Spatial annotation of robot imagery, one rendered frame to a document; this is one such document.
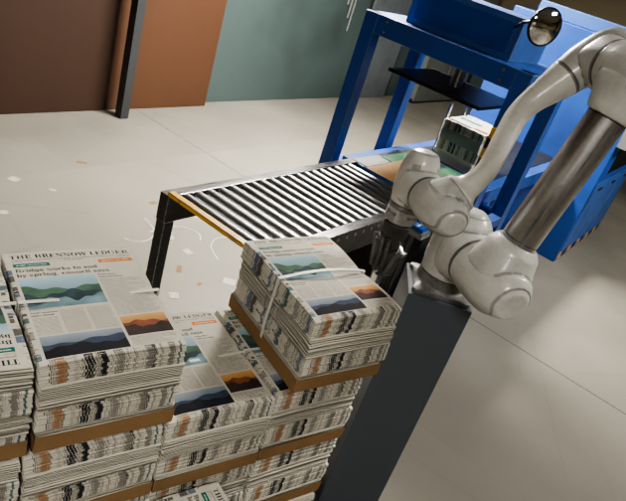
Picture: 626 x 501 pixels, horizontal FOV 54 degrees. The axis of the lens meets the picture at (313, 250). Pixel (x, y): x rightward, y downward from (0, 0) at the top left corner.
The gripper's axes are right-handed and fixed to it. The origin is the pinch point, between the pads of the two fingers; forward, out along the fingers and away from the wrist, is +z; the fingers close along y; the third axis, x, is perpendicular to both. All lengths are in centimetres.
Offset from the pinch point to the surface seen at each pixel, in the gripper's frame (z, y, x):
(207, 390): 19, 11, -55
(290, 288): -4.4, 5.0, -34.4
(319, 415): 29.5, 18.4, -22.0
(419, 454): 101, -2, 74
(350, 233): 23, -62, 46
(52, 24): 34, -380, 4
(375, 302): -4.8, 15.0, -14.1
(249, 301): 10.2, -9.6, -34.3
